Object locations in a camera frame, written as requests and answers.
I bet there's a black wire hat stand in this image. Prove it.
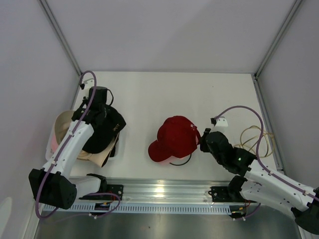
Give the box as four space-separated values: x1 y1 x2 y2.
169 154 192 166

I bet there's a black sport baseball cap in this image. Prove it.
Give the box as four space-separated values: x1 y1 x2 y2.
82 106 126 154

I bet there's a gold wire hat stand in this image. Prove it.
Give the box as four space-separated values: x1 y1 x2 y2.
239 125 276 158

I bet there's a red baseball cap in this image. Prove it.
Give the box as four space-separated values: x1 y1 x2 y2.
148 116 201 163

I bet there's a pink bucket hat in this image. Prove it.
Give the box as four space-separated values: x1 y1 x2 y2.
50 134 62 153

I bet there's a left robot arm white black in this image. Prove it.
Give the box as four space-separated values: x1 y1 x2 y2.
28 87 108 209

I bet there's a beige bucket hat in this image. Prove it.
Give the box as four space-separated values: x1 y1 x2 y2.
54 111 119 155

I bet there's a white plastic bin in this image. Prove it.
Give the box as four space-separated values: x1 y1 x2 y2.
45 126 122 167

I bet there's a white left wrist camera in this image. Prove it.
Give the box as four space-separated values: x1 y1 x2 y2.
79 78 95 90

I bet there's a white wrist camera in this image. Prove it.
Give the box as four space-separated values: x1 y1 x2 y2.
79 78 95 90
210 117 228 128

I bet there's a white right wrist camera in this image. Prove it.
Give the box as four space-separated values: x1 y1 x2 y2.
210 117 228 128

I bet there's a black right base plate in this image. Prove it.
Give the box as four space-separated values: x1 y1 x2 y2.
208 186 256 203

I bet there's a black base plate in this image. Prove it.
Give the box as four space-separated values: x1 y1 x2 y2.
99 184 124 202
208 186 256 203

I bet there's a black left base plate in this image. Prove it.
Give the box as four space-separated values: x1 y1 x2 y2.
99 184 124 202

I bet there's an aluminium mounting rail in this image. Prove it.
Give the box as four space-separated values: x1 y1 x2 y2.
69 177 260 206

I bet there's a white slotted cable duct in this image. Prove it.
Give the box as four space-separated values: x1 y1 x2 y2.
42 203 231 215

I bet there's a left aluminium frame post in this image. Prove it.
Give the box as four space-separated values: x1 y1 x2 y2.
37 0 82 76

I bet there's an aluminium frame post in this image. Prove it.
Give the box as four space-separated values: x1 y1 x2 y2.
254 0 305 81
37 0 82 76

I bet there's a right aluminium frame post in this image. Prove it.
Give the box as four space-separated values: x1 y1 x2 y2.
254 0 305 81

